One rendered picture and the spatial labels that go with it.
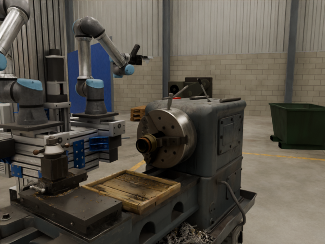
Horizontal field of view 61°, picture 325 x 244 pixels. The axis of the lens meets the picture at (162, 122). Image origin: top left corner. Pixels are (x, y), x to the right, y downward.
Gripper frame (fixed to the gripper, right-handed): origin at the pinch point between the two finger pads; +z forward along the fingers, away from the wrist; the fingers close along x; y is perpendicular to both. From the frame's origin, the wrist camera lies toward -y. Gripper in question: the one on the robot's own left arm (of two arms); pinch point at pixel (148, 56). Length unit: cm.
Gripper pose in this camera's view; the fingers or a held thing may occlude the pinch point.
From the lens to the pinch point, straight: 235.9
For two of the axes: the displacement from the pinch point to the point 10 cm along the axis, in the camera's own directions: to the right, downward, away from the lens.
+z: 7.6, -1.0, 6.5
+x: 6.5, 2.5, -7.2
